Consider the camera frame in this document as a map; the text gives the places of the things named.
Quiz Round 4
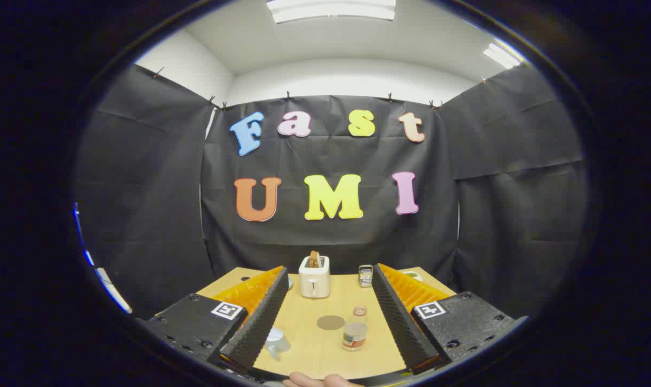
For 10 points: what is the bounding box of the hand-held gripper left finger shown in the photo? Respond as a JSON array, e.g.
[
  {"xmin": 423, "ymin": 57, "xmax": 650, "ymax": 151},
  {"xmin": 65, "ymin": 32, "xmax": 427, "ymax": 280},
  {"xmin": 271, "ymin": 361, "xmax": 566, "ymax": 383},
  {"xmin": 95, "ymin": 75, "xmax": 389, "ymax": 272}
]
[{"xmin": 142, "ymin": 265, "xmax": 289, "ymax": 377}]

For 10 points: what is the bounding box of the ceiling light panel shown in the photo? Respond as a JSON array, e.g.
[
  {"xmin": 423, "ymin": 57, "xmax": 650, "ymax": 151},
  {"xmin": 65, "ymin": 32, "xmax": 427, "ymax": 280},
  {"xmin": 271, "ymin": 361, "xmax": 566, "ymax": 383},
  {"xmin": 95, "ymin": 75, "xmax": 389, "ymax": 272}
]
[
  {"xmin": 483, "ymin": 42, "xmax": 521, "ymax": 69},
  {"xmin": 266, "ymin": 0, "xmax": 397, "ymax": 24}
]

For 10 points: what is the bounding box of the wooden table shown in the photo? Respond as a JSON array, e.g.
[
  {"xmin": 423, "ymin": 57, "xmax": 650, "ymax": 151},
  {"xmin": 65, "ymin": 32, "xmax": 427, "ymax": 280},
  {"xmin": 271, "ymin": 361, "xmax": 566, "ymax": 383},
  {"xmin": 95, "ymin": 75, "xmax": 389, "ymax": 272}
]
[{"xmin": 156, "ymin": 266, "xmax": 457, "ymax": 381}]

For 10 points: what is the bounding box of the white cup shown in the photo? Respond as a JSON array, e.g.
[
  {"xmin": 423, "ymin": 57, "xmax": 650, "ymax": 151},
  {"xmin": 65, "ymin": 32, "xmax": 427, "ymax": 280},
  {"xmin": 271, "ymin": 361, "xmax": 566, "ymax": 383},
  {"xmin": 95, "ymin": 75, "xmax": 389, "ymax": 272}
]
[{"xmin": 264, "ymin": 328, "xmax": 292, "ymax": 361}]

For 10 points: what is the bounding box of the clear plastic juice bottle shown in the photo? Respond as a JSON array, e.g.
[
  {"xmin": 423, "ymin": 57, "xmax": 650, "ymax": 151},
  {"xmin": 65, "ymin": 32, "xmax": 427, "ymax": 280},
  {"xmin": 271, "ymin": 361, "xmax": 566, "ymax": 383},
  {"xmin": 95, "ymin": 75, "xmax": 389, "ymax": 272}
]
[{"xmin": 341, "ymin": 306, "xmax": 369, "ymax": 352}]

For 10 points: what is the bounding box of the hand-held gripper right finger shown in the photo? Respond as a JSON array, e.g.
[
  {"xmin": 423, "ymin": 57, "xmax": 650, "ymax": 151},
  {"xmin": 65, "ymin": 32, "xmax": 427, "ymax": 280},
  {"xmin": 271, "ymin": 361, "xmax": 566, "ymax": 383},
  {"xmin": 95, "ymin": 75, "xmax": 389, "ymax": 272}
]
[{"xmin": 372, "ymin": 263, "xmax": 530, "ymax": 376}]

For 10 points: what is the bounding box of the white toaster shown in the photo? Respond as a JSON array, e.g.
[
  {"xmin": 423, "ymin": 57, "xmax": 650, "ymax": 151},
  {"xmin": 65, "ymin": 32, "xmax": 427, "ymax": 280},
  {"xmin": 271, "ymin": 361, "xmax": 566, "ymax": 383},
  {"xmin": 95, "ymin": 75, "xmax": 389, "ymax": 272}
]
[{"xmin": 298, "ymin": 255, "xmax": 331, "ymax": 299}]

